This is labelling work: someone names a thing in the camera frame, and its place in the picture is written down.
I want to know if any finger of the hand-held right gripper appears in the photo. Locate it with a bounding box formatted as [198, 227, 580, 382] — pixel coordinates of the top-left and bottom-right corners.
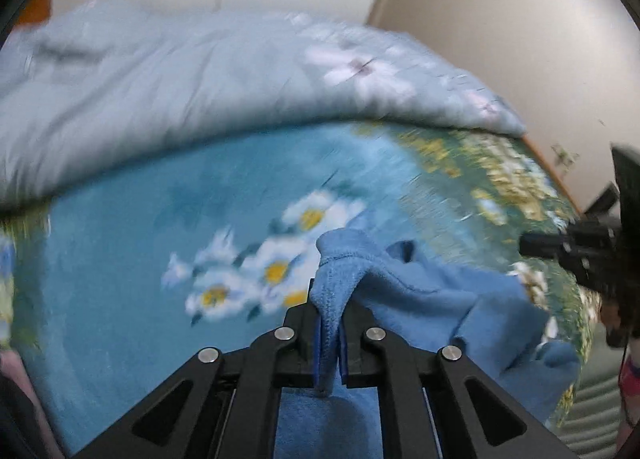
[519, 231, 570, 260]

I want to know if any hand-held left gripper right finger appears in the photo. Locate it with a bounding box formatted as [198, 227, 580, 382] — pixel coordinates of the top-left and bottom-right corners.
[338, 302, 577, 459]

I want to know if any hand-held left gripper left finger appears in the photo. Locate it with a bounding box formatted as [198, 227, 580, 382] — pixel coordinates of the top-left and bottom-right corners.
[67, 302, 321, 459]

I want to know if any blue fleece garment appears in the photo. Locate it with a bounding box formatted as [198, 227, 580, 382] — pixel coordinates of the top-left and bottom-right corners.
[272, 228, 583, 459]

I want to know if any teal floral blanket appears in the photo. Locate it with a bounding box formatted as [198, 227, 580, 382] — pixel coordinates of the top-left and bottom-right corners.
[0, 122, 596, 457]

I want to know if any grey-blue floral quilt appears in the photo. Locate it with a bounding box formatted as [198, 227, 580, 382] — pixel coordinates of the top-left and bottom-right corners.
[0, 0, 528, 212]

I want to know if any wooden headboard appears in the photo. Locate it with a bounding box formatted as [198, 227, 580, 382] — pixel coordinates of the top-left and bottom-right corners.
[20, 0, 54, 25]

